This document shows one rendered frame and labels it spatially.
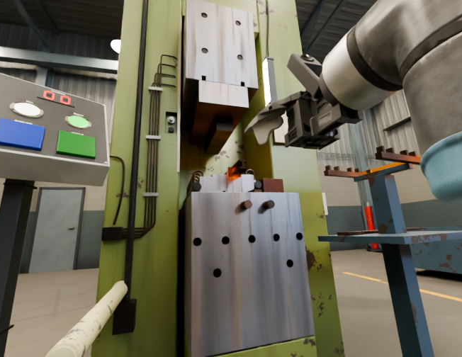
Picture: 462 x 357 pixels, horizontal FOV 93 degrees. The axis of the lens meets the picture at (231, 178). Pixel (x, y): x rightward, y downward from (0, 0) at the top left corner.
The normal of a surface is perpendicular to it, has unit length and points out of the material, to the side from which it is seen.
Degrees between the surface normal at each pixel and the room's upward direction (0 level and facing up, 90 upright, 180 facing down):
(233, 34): 90
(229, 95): 90
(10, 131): 60
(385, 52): 132
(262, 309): 90
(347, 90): 136
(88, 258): 90
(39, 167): 150
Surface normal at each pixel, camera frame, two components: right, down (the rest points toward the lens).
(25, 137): 0.55, -0.66
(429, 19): -0.94, -0.04
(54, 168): 0.36, 0.74
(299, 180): 0.28, -0.24
